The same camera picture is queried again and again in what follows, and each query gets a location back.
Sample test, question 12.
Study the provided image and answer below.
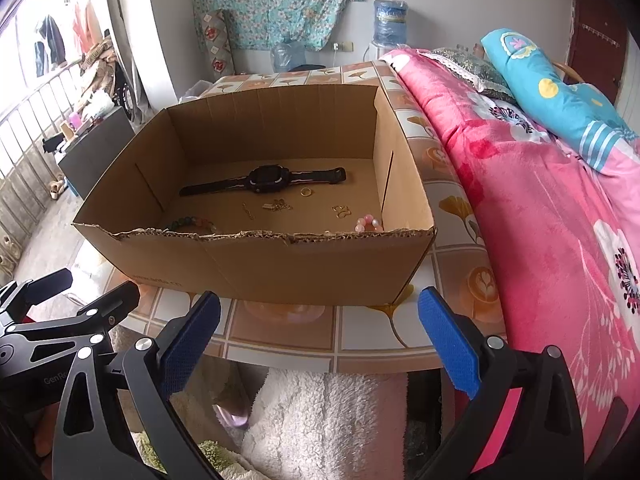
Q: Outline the teal floral wall cloth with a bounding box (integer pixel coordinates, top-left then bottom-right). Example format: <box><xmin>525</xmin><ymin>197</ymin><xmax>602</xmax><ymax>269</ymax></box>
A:
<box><xmin>192</xmin><ymin>0</ymin><xmax>364</xmax><ymax>52</ymax></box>

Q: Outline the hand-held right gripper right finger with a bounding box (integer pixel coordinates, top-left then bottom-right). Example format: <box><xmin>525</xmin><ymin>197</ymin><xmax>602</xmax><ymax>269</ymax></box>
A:
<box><xmin>415</xmin><ymin>286</ymin><xmax>586</xmax><ymax>480</ymax></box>

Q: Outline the black wrist watch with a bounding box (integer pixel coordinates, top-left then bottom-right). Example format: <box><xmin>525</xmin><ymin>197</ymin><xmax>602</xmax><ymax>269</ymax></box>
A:
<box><xmin>179</xmin><ymin>164</ymin><xmax>347</xmax><ymax>197</ymax></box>

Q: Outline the pile of clothes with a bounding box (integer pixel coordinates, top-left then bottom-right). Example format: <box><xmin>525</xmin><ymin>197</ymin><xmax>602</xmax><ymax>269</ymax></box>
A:
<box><xmin>80</xmin><ymin>37</ymin><xmax>118</xmax><ymax>96</ymax></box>

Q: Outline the pink floral blanket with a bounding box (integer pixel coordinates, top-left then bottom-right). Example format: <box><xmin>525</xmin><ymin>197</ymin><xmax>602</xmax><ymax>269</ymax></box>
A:
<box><xmin>380</xmin><ymin>46</ymin><xmax>640</xmax><ymax>471</ymax></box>

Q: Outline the empty clear water jug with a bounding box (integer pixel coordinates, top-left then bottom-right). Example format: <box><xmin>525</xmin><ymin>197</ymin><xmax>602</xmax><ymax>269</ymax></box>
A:
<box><xmin>270</xmin><ymin>37</ymin><xmax>307</xmax><ymax>73</ymax></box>

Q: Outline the metal balcony railing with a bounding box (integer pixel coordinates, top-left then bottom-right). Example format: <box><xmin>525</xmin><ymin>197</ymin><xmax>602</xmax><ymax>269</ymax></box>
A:
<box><xmin>0</xmin><ymin>57</ymin><xmax>86</xmax><ymax>261</ymax></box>

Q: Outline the multicolour bead bracelet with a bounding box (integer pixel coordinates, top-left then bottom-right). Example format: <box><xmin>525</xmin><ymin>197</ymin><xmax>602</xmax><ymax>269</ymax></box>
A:
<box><xmin>159</xmin><ymin>216</ymin><xmax>222</xmax><ymax>236</ymax></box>

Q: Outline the white fluffy blanket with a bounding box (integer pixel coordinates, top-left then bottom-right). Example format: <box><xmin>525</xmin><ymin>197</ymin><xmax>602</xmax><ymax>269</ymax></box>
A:
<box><xmin>110</xmin><ymin>325</ymin><xmax>411</xmax><ymax>480</ymax></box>

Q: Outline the white hook rack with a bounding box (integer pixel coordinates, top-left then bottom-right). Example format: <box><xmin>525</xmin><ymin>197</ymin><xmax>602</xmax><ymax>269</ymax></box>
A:
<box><xmin>580</xmin><ymin>24</ymin><xmax>617</xmax><ymax>43</ymax></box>

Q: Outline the white water dispenser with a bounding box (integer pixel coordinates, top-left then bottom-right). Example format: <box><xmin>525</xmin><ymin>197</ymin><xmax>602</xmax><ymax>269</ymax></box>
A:
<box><xmin>367</xmin><ymin>42</ymin><xmax>401</xmax><ymax>61</ymax></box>

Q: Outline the grey lace-trimmed pillow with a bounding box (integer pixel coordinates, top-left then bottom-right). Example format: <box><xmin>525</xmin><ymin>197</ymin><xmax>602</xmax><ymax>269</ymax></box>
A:
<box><xmin>430</xmin><ymin>46</ymin><xmax>520</xmax><ymax>106</ymax></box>

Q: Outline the dark grey cabinet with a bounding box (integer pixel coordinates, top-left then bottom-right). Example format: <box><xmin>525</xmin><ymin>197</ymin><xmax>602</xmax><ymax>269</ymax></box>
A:
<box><xmin>54</xmin><ymin>106</ymin><xmax>137</xmax><ymax>201</ymax></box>

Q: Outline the hanging pink garment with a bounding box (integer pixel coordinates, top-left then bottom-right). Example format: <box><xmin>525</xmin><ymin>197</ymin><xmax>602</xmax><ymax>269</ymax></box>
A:
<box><xmin>70</xmin><ymin>0</ymin><xmax>101</xmax><ymax>56</ymax></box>

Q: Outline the blue cartoon pillow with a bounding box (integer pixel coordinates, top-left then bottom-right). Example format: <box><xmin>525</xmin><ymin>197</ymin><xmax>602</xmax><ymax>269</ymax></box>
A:
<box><xmin>480</xmin><ymin>27</ymin><xmax>640</xmax><ymax>176</ymax></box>

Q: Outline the white plastic bag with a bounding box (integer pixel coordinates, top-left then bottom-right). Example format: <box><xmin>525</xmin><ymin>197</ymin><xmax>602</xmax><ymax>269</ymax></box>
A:
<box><xmin>179</xmin><ymin>79</ymin><xmax>216</xmax><ymax>106</ymax></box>

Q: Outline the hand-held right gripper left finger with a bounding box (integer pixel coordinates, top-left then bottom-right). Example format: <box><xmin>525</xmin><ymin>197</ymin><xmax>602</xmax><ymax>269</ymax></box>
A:
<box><xmin>50</xmin><ymin>290</ymin><xmax>222</xmax><ymax>480</ymax></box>

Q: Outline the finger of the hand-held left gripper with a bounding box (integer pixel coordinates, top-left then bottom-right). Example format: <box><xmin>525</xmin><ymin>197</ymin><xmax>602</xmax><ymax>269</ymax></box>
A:
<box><xmin>0</xmin><ymin>267</ymin><xmax>74</xmax><ymax>326</ymax></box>
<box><xmin>0</xmin><ymin>280</ymin><xmax>142</xmax><ymax>361</ymax></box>

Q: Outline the brown cardboard box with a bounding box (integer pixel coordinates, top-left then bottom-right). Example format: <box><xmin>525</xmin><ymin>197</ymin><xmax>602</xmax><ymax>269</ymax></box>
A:
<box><xmin>72</xmin><ymin>84</ymin><xmax>438</xmax><ymax>308</ymax></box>

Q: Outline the hanging dark jacket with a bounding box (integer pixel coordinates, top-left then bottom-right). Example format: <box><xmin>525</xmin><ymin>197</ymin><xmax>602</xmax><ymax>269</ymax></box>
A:
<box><xmin>34</xmin><ymin>14</ymin><xmax>67</xmax><ymax>78</ymax></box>

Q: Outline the rolled patterned mat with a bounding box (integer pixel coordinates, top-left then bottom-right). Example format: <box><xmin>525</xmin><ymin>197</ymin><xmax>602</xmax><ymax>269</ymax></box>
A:
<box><xmin>194</xmin><ymin>9</ymin><xmax>236</xmax><ymax>83</ymax></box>

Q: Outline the patterned tablecloth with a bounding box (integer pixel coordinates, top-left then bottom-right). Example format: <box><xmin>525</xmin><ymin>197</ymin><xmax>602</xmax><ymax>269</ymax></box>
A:
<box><xmin>102</xmin><ymin>60</ymin><xmax>508</xmax><ymax>373</ymax></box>

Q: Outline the dark red door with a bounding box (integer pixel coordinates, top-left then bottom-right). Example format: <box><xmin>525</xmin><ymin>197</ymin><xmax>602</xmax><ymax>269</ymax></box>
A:
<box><xmin>562</xmin><ymin>0</ymin><xmax>628</xmax><ymax>108</ymax></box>

